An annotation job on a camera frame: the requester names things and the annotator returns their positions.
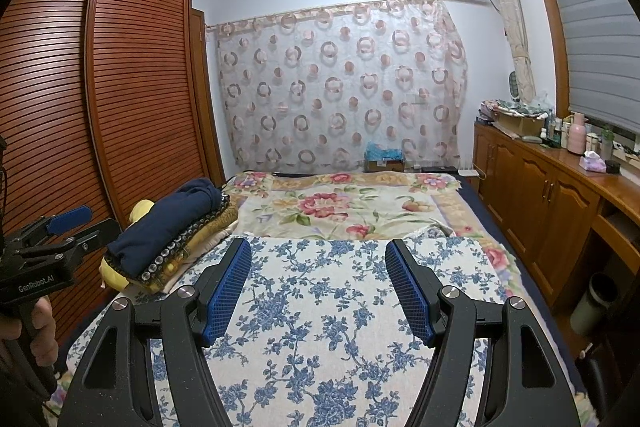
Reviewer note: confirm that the wooden cabinet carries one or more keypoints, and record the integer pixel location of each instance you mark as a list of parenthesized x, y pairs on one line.
[(530, 192)]

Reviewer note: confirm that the beige tied curtain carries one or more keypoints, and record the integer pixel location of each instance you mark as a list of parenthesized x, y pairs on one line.
[(510, 22)]

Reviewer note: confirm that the navy printed t-shirt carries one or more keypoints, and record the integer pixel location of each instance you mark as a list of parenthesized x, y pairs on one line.
[(165, 227)]

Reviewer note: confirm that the grey trash bin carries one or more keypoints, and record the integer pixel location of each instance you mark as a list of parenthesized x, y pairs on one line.
[(590, 312)]

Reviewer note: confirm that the golden brown folded cloth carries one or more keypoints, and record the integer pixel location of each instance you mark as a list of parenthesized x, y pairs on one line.
[(226, 216)]

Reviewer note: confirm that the pink tissue pack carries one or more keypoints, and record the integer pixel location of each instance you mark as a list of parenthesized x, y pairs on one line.
[(592, 162)]

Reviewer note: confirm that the blue floral bed sheet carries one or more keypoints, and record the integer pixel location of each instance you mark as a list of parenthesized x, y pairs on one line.
[(310, 307)]

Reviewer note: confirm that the black jar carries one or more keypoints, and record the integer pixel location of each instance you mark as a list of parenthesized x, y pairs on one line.
[(613, 167)]

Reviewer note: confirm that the cardboard box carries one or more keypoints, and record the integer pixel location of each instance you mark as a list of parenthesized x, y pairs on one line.
[(520, 124)]

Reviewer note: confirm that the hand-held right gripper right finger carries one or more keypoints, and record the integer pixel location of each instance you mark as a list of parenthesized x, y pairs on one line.
[(410, 292)]

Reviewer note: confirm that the grey window blind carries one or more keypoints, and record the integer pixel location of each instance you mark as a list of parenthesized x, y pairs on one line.
[(595, 47)]

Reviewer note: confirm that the person's left hand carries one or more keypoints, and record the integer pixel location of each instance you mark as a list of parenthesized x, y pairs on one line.
[(44, 332)]

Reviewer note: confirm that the sheer circle-print curtain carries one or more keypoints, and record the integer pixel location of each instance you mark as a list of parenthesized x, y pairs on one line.
[(340, 97)]

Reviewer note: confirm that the wooden louvred wardrobe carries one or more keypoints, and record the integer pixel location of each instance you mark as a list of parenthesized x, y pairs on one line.
[(140, 82)]

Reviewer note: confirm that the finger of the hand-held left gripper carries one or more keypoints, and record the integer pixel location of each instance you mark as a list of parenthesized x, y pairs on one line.
[(70, 217), (95, 232)]

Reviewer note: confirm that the small white fan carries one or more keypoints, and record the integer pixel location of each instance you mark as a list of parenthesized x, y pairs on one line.
[(515, 84)]

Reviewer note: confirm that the box with blue bag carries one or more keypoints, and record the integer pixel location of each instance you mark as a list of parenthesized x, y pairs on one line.
[(384, 154)]

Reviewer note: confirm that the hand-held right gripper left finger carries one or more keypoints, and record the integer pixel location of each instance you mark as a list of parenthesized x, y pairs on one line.
[(227, 292)]

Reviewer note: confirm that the floral blanket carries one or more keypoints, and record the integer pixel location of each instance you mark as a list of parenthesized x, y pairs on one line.
[(325, 207)]

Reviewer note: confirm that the pink thermos jug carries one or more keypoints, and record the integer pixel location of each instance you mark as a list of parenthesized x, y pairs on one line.
[(576, 134)]

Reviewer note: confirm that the green bottle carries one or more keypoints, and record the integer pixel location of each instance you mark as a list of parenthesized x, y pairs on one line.
[(606, 144)]

